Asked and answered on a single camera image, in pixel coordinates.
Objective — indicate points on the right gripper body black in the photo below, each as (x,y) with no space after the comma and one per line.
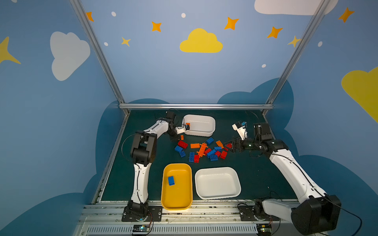
(237,144)

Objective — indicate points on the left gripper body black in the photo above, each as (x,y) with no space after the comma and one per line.
(184,127)

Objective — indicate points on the blue 2x3 lego brick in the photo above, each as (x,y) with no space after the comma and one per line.
(178,149)

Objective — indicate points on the small blue 2x2 brick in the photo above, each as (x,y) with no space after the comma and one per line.
(182,153)

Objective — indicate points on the red cube brick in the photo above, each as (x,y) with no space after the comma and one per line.
(196,159)

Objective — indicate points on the red 2x4 lego brick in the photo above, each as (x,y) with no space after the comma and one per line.
(182,144)

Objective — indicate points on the blue 2x4 brick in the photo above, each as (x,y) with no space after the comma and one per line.
(191,157)

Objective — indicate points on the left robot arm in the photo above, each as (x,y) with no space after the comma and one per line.
(143,153)

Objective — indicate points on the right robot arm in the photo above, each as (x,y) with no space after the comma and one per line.
(315,211)

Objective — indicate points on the red sloped brick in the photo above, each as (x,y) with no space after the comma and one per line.
(223,155)

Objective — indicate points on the orange 2x4 plate right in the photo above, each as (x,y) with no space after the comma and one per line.
(220,144)

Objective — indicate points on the far white plastic bin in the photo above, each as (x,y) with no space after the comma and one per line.
(203,126)

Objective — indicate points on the white plastic bin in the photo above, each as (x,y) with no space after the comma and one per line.
(203,126)
(217,183)

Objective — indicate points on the blue 2x2 open brick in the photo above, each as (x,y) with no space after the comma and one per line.
(214,158)

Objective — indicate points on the blue 2x3 brick far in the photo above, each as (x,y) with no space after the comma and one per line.
(210,141)

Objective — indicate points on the red long brick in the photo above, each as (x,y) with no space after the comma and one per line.
(207,151)

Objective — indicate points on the orange lego chassis piece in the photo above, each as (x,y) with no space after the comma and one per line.
(202,150)

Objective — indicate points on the near white plastic bin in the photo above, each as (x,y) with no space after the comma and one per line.
(217,183)

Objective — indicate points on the yellow plastic bin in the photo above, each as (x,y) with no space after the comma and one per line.
(180,195)

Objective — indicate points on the right circuit board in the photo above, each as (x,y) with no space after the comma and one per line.
(264,230)

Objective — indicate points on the circuit board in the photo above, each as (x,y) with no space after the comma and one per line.
(140,230)
(264,230)

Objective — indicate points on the left circuit board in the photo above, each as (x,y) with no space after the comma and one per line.
(140,230)

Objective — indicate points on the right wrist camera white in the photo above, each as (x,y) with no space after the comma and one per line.
(241,128)

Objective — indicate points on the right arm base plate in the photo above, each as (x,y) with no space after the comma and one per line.
(254,213)

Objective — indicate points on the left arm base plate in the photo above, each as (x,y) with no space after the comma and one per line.
(136,213)

